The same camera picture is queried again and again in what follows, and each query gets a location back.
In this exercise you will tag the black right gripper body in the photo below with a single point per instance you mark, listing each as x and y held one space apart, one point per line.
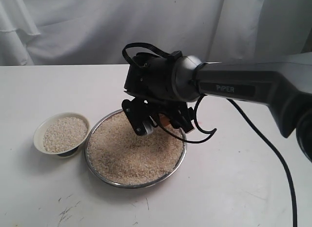
158 108

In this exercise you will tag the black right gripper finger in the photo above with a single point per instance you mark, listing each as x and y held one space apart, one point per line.
181 117

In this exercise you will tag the brown wooden cup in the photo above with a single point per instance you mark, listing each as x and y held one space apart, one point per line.
164 121

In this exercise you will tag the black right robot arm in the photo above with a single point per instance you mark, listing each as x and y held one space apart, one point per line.
164 85

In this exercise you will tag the rice heap in tray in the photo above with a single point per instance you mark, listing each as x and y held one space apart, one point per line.
135 158

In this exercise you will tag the rice in white bowl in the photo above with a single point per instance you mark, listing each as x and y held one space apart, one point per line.
64 134

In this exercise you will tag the white ceramic bowl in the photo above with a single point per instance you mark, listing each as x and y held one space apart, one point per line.
40 131

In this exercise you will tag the round metal tray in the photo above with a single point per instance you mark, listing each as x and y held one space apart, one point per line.
136 184

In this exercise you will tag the white backdrop curtain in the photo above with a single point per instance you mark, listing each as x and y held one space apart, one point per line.
76 32

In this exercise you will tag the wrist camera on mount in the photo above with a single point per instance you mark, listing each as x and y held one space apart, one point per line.
139 116

